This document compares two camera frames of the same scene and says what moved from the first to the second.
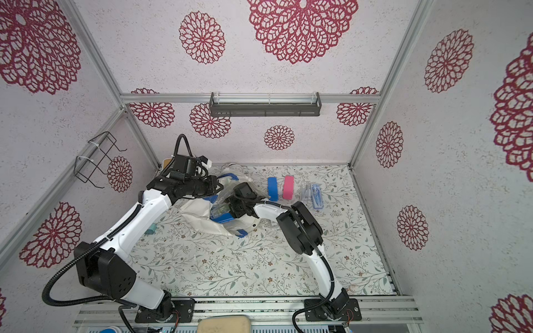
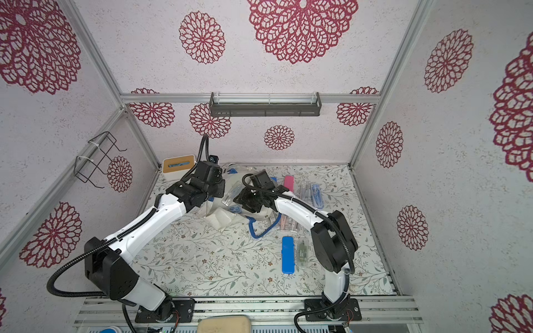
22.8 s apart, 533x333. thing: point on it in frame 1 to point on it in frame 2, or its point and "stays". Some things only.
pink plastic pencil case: (289, 187) stays
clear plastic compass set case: (305, 191) stays
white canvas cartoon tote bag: (198, 213) to (220, 211)
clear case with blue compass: (316, 196) stays
